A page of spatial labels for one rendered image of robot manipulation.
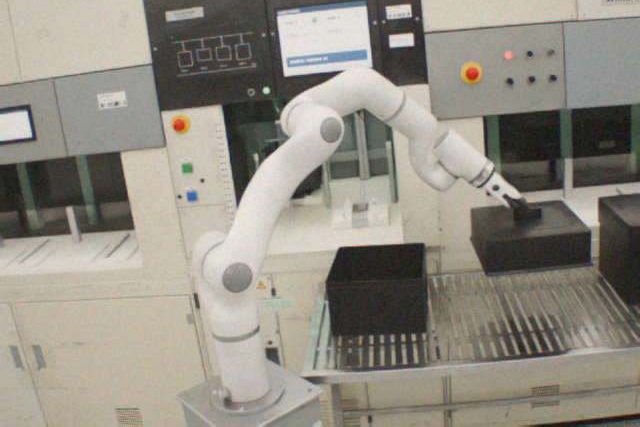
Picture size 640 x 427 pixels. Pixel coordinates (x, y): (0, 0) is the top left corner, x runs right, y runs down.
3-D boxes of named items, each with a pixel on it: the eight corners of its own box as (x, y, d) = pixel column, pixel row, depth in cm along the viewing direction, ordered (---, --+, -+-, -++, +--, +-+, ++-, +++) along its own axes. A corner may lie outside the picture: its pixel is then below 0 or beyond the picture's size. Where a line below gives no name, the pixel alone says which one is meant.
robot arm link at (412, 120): (366, 147, 166) (447, 201, 180) (407, 98, 162) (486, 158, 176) (357, 131, 174) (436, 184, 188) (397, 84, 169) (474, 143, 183)
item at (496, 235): (486, 277, 173) (485, 231, 169) (469, 238, 201) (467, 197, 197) (594, 266, 170) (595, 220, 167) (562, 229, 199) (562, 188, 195)
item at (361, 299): (343, 294, 217) (338, 246, 213) (428, 291, 212) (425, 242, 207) (330, 336, 191) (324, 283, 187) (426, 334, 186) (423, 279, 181)
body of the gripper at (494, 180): (494, 169, 174) (524, 194, 176) (487, 159, 184) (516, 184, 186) (476, 190, 176) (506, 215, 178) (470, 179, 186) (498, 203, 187)
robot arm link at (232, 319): (219, 347, 154) (202, 253, 148) (199, 317, 171) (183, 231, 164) (267, 332, 159) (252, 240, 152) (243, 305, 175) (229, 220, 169)
